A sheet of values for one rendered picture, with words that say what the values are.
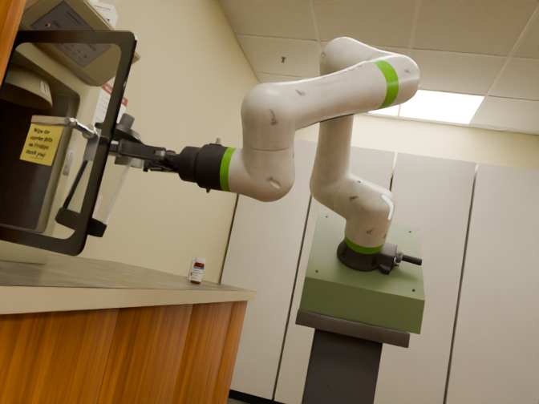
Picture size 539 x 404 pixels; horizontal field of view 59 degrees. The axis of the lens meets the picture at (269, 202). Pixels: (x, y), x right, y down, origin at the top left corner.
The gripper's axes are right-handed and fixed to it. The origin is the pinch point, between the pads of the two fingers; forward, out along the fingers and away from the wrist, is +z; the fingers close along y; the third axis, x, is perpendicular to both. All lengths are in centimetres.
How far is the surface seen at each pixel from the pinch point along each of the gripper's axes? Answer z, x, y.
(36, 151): 2.6, 5.8, 20.0
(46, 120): -2.5, 1.5, 25.7
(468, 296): -131, 9, -293
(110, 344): -6.9, 39.9, -4.0
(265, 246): 29, -1, -293
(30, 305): -10.0, 30.3, 28.0
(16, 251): 19.9, 24.8, -2.5
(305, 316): -41, 29, -47
